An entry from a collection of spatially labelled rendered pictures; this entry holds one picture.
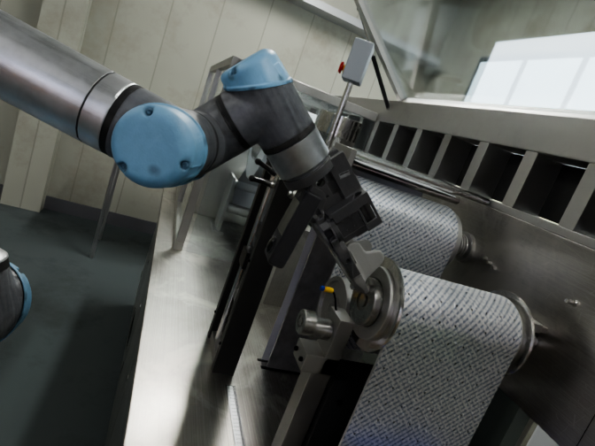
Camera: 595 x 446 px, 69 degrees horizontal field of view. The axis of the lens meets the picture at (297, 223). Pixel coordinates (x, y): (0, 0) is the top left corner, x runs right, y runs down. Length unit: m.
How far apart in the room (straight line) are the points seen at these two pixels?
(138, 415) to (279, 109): 0.59
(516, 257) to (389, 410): 0.41
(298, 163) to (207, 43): 3.74
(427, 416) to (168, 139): 0.59
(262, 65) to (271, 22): 3.83
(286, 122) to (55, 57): 0.24
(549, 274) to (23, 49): 0.83
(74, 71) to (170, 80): 3.78
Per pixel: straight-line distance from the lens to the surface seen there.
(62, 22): 4.17
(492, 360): 0.79
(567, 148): 0.97
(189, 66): 4.23
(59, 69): 0.46
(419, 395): 0.75
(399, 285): 0.65
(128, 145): 0.41
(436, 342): 0.70
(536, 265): 0.92
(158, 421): 0.88
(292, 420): 0.80
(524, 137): 1.05
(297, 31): 4.41
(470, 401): 0.81
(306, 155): 0.54
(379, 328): 0.66
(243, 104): 0.53
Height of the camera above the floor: 1.46
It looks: 12 degrees down
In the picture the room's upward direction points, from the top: 20 degrees clockwise
